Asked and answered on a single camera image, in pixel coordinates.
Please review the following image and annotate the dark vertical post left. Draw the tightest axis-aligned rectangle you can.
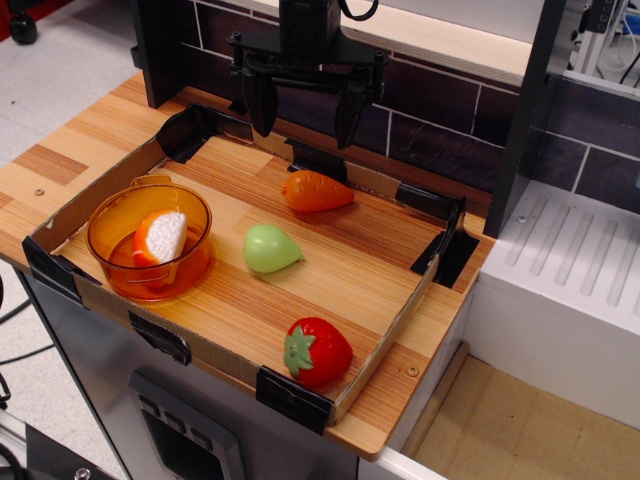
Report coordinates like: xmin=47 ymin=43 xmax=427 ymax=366
xmin=130 ymin=0 xmax=197 ymax=108

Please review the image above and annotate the white toy sink drainboard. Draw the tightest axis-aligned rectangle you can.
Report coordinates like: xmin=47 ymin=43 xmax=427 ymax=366
xmin=464 ymin=182 xmax=639 ymax=427

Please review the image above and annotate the dark vertical post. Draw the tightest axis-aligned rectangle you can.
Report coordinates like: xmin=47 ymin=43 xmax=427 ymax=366
xmin=484 ymin=1 xmax=566 ymax=238
xmin=130 ymin=0 xmax=197 ymax=108

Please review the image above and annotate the grey toy oven front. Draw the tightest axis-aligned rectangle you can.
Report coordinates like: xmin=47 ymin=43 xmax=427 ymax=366
xmin=20 ymin=274 xmax=359 ymax=479

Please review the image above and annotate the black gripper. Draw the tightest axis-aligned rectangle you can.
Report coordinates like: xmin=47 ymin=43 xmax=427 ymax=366
xmin=227 ymin=1 xmax=389 ymax=149

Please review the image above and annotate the orange toy carrot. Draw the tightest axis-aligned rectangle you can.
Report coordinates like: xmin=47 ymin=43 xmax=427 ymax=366
xmin=281 ymin=170 xmax=355 ymax=212

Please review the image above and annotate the red toy strawberry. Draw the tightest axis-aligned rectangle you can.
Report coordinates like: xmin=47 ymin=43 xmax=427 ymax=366
xmin=283 ymin=317 xmax=353 ymax=387

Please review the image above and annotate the cardboard fence with black tape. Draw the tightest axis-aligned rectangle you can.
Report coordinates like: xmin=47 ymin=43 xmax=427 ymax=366
xmin=23 ymin=104 xmax=492 ymax=451

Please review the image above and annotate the green toy pear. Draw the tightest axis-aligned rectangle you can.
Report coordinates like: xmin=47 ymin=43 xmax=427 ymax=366
xmin=243 ymin=224 xmax=304 ymax=273

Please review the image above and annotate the dark vertical post right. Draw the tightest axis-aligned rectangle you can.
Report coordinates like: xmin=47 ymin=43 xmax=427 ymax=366
xmin=484 ymin=1 xmax=566 ymax=238

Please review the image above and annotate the orange transparent plastic pot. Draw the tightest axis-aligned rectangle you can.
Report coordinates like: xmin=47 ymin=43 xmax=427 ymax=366
xmin=87 ymin=175 xmax=213 ymax=301

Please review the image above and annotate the salmon sushi toy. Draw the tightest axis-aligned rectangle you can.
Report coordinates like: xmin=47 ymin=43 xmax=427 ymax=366
xmin=132 ymin=209 xmax=187 ymax=267

